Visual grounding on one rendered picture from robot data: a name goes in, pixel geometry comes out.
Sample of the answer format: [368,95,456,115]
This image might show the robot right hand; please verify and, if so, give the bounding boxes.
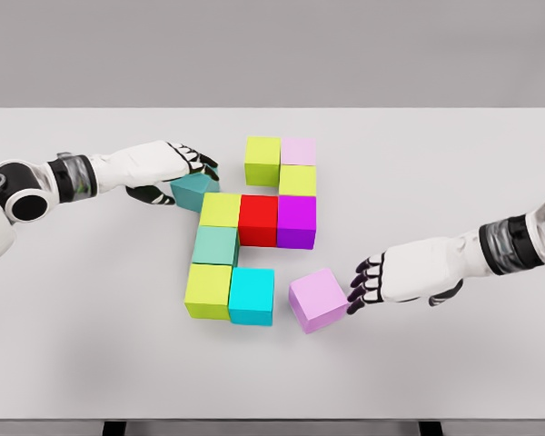
[346,241,465,316]

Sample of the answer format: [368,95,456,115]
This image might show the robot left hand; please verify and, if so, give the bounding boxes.
[110,140,221,208]

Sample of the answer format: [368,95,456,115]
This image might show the teal cube block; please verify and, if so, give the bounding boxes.
[169,165,222,214]

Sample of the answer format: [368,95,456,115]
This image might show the pink cube block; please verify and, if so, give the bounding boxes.
[288,267,352,335]
[280,137,318,167]

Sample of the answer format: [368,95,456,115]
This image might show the yellow-green cube block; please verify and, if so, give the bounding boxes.
[277,164,318,198]
[183,263,234,321]
[244,136,282,187]
[198,192,243,229]

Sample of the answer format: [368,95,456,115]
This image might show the mint green cube block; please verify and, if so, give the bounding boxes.
[190,225,241,268]

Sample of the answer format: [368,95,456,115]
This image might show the red cube block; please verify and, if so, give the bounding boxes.
[237,194,280,248]

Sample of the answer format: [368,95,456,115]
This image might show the purple cube block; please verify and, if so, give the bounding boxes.
[275,195,318,251]

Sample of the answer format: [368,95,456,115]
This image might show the cyan cube block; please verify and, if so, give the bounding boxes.
[227,267,276,327]

